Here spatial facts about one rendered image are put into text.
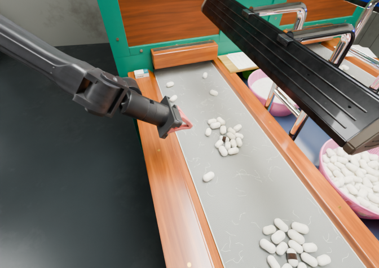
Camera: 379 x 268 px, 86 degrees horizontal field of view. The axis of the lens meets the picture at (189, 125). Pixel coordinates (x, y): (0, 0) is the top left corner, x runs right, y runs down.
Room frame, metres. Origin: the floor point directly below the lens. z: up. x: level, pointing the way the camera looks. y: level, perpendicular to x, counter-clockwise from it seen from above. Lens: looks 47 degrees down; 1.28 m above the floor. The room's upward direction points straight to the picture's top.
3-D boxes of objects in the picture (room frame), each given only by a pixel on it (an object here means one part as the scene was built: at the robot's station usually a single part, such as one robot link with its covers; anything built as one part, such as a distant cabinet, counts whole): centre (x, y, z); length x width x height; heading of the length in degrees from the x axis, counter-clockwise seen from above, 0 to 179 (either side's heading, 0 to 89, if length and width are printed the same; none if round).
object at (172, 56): (0.87, 0.02, 0.83); 0.30 x 0.06 x 0.07; 108
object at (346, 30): (0.49, -0.25, 0.90); 0.20 x 0.19 x 0.45; 18
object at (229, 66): (0.93, -0.32, 0.77); 0.33 x 0.15 x 0.01; 108
